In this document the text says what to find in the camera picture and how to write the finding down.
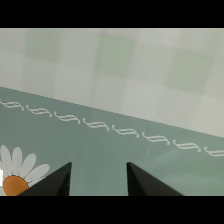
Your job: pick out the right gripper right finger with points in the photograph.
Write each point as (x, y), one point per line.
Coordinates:
(143, 183)

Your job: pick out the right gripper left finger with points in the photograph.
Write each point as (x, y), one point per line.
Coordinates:
(56, 183)

